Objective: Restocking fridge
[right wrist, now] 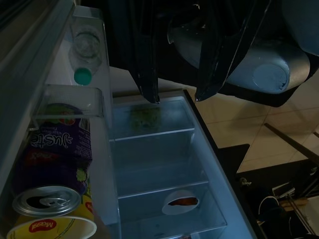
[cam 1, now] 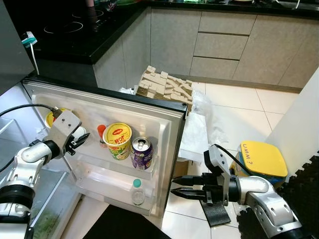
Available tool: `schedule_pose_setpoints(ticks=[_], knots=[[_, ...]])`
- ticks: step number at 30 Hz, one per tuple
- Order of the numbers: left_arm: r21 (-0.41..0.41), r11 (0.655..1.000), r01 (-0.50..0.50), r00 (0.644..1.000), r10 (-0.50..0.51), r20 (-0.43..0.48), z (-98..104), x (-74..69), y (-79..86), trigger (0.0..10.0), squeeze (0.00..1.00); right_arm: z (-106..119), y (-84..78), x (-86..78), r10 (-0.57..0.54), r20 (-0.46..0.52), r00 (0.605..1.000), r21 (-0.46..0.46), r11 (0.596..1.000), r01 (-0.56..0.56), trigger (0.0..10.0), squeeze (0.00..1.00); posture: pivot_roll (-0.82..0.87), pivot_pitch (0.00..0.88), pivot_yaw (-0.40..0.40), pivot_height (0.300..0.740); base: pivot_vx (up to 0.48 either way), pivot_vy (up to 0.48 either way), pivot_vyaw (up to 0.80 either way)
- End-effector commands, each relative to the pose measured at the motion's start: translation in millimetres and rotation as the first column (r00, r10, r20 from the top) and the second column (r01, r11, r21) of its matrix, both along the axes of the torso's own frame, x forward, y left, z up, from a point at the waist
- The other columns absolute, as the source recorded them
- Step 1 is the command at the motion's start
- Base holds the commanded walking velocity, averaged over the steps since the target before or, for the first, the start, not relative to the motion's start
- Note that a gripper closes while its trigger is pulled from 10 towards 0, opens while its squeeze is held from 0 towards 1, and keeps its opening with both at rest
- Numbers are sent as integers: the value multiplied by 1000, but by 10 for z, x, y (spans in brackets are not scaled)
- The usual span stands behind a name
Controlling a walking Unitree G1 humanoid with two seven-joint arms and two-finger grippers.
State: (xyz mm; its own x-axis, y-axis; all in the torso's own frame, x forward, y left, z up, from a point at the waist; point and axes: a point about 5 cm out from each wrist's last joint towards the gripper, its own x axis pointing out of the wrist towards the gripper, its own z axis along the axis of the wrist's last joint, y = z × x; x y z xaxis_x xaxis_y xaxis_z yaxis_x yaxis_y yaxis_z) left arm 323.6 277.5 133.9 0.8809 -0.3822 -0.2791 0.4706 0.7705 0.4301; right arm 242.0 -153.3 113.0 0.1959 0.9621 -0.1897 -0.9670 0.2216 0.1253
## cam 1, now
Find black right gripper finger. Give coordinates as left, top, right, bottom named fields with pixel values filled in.
left=172, top=174, right=206, bottom=186
left=170, top=187, right=206, bottom=201

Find small white-lidded clear jar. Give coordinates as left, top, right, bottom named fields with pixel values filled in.
left=74, top=125, right=88, bottom=142

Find silver fridge door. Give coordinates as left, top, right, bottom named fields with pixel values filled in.
left=22, top=75, right=189, bottom=217

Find small red-capped bottle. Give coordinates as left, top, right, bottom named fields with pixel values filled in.
left=97, top=124, right=107, bottom=148

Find small black foam piece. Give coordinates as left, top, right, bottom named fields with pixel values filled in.
left=199, top=202, right=232, bottom=228

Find yellow cup noodle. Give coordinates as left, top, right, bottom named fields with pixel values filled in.
left=102, top=122, right=133, bottom=161

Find yellow round tub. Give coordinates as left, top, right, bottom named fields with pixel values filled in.
left=45, top=107, right=68, bottom=129

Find clear plastic bag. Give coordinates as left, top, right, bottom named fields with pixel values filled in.
left=177, top=90, right=230, bottom=162

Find teal-capped clear bottle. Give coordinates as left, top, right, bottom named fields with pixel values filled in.
left=129, top=178, right=148, bottom=207

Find purple drink can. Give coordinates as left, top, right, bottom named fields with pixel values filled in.
left=131, top=137, right=154, bottom=171

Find yellow-lidded container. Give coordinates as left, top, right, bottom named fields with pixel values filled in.
left=234, top=141, right=289, bottom=187

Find black carpet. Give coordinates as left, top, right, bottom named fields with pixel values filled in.
left=82, top=204, right=172, bottom=239

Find clear crisper drawer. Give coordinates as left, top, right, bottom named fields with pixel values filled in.
left=25, top=167, right=83, bottom=239

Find black foam mat tile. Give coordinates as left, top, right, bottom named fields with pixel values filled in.
left=234, top=154, right=319, bottom=239

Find pile of wooden blocks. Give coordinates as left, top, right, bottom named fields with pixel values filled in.
left=136, top=65, right=195, bottom=108

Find black kitchen countertop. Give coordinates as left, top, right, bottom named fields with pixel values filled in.
left=5, top=0, right=319, bottom=65

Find teal white charger plug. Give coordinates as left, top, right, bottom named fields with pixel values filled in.
left=21, top=31, right=40, bottom=76

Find grey kitchen cabinets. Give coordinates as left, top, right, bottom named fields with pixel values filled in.
left=94, top=6, right=319, bottom=93

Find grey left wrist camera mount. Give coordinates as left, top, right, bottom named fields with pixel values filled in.
left=46, top=111, right=82, bottom=156

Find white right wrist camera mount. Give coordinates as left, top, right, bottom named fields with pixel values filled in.
left=203, top=144, right=232, bottom=205

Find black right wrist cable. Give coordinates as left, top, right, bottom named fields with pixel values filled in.
left=214, top=144, right=250, bottom=177

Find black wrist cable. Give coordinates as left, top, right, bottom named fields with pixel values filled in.
left=214, top=144, right=250, bottom=177
left=0, top=104, right=56, bottom=120

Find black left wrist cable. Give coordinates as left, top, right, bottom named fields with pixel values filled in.
left=0, top=104, right=56, bottom=120

